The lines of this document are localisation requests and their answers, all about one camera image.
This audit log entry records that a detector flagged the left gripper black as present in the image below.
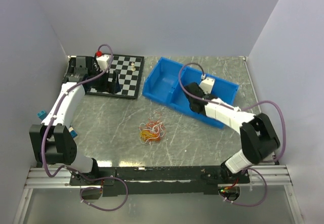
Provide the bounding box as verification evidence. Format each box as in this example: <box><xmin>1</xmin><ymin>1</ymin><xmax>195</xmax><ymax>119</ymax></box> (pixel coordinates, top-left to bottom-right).
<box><xmin>89</xmin><ymin>66</ymin><xmax>121</xmax><ymax>94</ymax></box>

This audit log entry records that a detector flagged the blue three-compartment bin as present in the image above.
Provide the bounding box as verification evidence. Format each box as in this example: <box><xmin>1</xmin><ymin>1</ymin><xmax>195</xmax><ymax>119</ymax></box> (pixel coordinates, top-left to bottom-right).
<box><xmin>142</xmin><ymin>57</ymin><xmax>239</xmax><ymax>129</ymax></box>

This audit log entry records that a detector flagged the white cable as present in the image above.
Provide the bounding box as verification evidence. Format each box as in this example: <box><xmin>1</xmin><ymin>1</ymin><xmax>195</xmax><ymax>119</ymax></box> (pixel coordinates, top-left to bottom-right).
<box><xmin>140</xmin><ymin>122</ymin><xmax>165</xmax><ymax>146</ymax></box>

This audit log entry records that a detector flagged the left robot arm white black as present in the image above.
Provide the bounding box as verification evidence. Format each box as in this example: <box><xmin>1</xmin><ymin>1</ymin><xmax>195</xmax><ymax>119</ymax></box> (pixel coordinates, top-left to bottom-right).
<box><xmin>29</xmin><ymin>51</ymin><xmax>119</xmax><ymax>185</ymax></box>

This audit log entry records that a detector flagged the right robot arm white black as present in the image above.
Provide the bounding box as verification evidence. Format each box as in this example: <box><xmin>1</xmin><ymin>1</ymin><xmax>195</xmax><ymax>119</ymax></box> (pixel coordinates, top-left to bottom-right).
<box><xmin>181</xmin><ymin>82</ymin><xmax>280</xmax><ymax>183</ymax></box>

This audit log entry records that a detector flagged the black white chessboard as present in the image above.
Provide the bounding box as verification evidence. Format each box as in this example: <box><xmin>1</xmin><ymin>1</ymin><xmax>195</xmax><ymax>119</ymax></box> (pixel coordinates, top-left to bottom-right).
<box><xmin>86</xmin><ymin>55</ymin><xmax>144</xmax><ymax>99</ymax></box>

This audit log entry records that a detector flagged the white chess piece upper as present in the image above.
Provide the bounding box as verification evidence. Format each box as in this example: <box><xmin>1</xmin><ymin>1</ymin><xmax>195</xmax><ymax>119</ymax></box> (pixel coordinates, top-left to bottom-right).
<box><xmin>131</xmin><ymin>62</ymin><xmax>136</xmax><ymax>71</ymax></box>

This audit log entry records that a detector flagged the blue brown toy block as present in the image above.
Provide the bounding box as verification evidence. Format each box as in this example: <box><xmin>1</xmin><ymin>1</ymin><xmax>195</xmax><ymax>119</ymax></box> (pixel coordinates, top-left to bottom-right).
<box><xmin>37</xmin><ymin>110</ymin><xmax>48</xmax><ymax>121</ymax></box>

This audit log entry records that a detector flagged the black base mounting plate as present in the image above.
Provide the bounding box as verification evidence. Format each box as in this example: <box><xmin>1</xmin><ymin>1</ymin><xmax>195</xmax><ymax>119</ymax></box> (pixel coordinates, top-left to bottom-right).
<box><xmin>69</xmin><ymin>165</ymin><xmax>250</xmax><ymax>197</ymax></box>

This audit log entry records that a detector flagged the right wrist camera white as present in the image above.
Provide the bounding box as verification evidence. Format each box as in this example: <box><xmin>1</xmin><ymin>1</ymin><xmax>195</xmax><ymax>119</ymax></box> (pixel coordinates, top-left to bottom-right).
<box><xmin>199</xmin><ymin>77</ymin><xmax>215</xmax><ymax>94</ymax></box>

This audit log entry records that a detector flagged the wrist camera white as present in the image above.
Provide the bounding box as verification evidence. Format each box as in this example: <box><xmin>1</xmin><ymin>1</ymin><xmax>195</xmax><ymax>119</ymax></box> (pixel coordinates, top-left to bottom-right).
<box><xmin>96</xmin><ymin>55</ymin><xmax>111</xmax><ymax>71</ymax></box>
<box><xmin>199</xmin><ymin>77</ymin><xmax>215</xmax><ymax>94</ymax></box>

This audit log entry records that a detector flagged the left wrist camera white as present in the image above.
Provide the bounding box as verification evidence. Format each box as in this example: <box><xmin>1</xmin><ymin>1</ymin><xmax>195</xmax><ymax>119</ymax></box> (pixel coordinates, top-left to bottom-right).
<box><xmin>96</xmin><ymin>55</ymin><xmax>111</xmax><ymax>71</ymax></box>

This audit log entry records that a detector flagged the yellow cable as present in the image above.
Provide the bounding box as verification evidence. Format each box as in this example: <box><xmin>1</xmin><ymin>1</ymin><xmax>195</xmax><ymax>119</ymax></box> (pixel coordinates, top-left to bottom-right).
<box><xmin>139</xmin><ymin>129</ymin><xmax>163</xmax><ymax>144</ymax></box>

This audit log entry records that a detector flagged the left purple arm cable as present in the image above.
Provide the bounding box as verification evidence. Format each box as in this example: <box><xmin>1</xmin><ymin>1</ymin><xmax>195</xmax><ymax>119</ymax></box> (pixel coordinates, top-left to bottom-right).
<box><xmin>41</xmin><ymin>44</ymin><xmax>113</xmax><ymax>178</ymax></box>

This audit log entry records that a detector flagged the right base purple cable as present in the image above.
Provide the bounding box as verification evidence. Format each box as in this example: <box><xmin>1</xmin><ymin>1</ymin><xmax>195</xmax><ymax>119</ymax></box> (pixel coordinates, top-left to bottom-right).
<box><xmin>220</xmin><ymin>168</ymin><xmax>268</xmax><ymax>207</ymax></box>

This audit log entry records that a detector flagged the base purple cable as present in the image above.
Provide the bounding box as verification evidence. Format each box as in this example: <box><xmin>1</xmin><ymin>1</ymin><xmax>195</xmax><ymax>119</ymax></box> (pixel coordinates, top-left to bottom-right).
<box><xmin>79</xmin><ymin>177</ymin><xmax>129</xmax><ymax>212</ymax></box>
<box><xmin>220</xmin><ymin>168</ymin><xmax>268</xmax><ymax>207</ymax></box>

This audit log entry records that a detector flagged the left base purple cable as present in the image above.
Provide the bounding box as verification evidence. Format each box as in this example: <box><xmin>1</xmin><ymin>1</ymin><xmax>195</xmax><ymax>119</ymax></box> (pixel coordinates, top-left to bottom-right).
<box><xmin>79</xmin><ymin>177</ymin><xmax>129</xmax><ymax>212</ymax></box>

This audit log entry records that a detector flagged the aluminium frame rail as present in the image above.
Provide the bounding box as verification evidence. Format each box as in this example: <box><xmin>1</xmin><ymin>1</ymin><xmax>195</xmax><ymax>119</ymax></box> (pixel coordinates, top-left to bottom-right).
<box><xmin>24</xmin><ymin>165</ymin><xmax>292</xmax><ymax>189</ymax></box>

